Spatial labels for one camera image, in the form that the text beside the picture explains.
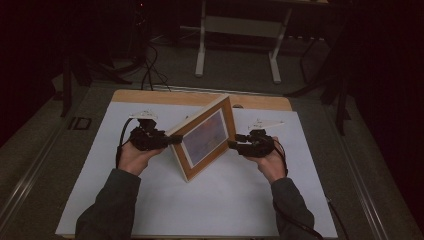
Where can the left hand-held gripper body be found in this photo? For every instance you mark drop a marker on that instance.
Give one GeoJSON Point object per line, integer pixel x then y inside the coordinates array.
{"type": "Point", "coordinates": [148, 140]}

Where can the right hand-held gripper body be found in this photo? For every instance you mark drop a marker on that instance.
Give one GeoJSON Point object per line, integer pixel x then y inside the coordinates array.
{"type": "Point", "coordinates": [258, 145]}

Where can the wooden picture frame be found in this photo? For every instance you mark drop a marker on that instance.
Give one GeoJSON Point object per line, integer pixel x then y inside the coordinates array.
{"type": "Point", "coordinates": [206, 140]}

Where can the person's left hand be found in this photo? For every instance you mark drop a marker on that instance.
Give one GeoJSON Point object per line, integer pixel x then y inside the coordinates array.
{"type": "Point", "coordinates": [133, 160]}

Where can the person's right hand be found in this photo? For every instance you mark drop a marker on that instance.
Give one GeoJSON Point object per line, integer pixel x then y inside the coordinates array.
{"type": "Point", "coordinates": [275, 166]}

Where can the wooden table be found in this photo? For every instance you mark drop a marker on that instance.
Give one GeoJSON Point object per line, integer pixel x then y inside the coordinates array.
{"type": "Point", "coordinates": [166, 97]}

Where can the floor outlet box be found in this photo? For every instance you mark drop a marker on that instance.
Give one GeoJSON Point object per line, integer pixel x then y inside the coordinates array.
{"type": "Point", "coordinates": [80, 123]}

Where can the black metal stand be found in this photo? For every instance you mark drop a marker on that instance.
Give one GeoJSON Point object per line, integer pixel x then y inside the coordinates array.
{"type": "Point", "coordinates": [66, 86]}
{"type": "Point", "coordinates": [340, 100]}

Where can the white metal table frame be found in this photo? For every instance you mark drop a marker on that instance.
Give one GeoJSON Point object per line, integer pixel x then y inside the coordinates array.
{"type": "Point", "coordinates": [241, 26]}

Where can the metal floor rail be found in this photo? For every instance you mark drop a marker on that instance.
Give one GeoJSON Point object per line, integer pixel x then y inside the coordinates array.
{"type": "Point", "coordinates": [363, 186]}
{"type": "Point", "coordinates": [30, 176]}

